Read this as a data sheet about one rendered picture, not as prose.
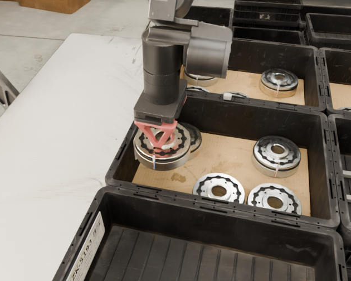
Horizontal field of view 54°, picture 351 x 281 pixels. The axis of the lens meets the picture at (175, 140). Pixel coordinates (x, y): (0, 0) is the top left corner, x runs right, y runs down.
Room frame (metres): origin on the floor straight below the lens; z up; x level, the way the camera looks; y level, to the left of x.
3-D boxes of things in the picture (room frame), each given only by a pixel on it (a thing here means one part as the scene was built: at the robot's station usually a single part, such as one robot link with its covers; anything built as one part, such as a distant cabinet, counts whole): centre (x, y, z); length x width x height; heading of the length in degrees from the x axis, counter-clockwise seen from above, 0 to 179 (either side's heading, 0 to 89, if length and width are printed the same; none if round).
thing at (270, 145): (0.54, -0.22, 0.86); 0.05 x 0.05 x 0.01
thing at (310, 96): (0.78, -0.17, 0.87); 0.40 x 0.30 x 0.11; 77
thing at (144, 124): (0.45, 0.03, 1.02); 0.07 x 0.07 x 0.09; 76
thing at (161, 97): (0.46, 0.02, 1.09); 0.10 x 0.07 x 0.07; 166
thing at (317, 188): (0.49, -0.10, 0.87); 0.40 x 0.30 x 0.11; 77
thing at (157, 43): (0.45, 0.01, 1.15); 0.07 x 0.06 x 0.07; 79
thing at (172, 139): (0.46, 0.02, 0.97); 0.05 x 0.05 x 0.01
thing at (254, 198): (0.39, -0.19, 0.86); 0.10 x 0.10 x 0.01
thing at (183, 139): (0.46, 0.02, 0.97); 0.10 x 0.10 x 0.01
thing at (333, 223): (0.49, -0.10, 0.92); 0.40 x 0.30 x 0.02; 77
